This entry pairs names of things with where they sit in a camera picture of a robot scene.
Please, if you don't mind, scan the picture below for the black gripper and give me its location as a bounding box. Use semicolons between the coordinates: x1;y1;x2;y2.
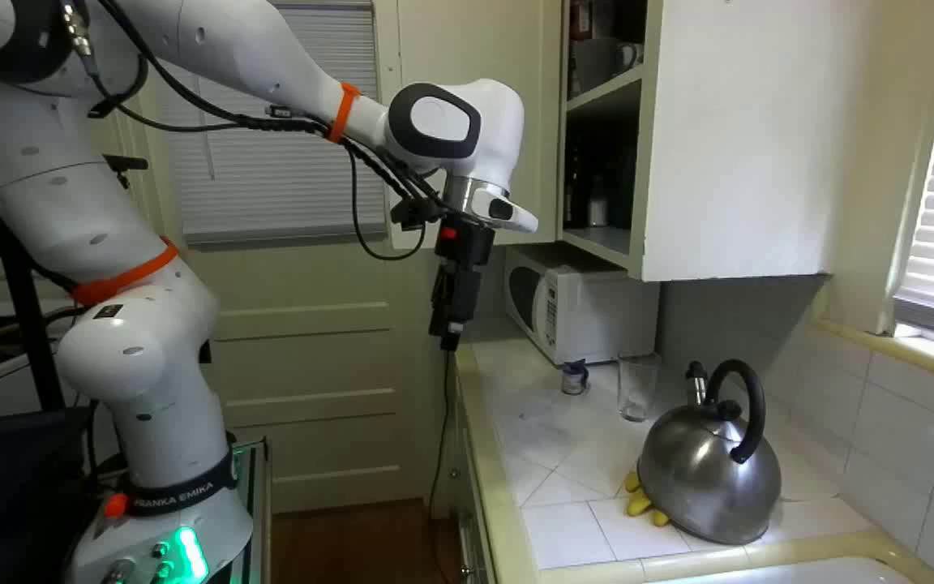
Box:
429;212;495;358

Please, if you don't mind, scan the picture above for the grey robot base with lights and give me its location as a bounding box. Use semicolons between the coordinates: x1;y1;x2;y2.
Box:
62;435;265;584

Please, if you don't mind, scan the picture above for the cream cabinet door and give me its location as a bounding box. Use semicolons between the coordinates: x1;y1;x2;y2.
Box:
372;0;564;253

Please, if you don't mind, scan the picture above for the dark red bottle in cabinet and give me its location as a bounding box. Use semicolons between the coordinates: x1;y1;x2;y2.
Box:
568;0;598;46

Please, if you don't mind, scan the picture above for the small jar with dark lid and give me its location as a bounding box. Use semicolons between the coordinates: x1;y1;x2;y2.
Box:
558;359;589;399

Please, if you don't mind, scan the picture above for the white microwave oven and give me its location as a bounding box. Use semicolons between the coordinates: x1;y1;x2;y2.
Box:
502;244;664;369

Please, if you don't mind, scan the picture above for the cream panelled door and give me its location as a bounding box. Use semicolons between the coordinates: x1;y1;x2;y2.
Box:
180;238;451;514

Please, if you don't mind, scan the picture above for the clear drinking glass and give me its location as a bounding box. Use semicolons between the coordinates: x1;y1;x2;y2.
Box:
618;353;664;425

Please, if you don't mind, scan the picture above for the grey roller window blind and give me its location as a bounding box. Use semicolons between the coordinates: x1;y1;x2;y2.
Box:
145;0;396;248

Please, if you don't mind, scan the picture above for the yellow item under kettle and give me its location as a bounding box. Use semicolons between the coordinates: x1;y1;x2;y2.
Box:
623;468;676;529

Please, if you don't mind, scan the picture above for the dark blue cart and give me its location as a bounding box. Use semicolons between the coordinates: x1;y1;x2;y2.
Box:
0;407;98;584

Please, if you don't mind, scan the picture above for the black hanging power cord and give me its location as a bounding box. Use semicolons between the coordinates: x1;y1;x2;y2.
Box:
425;346;461;523

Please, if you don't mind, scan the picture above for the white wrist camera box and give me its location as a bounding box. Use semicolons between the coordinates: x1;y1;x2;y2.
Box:
465;177;541;238

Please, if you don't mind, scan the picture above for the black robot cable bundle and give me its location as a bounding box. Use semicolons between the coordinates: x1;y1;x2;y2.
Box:
54;0;451;264

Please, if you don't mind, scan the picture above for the steel kettle with black handle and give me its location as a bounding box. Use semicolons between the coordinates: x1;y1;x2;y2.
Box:
632;358;786;549

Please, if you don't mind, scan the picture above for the cream wall cabinet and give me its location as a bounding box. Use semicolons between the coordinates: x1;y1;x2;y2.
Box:
558;0;837;285

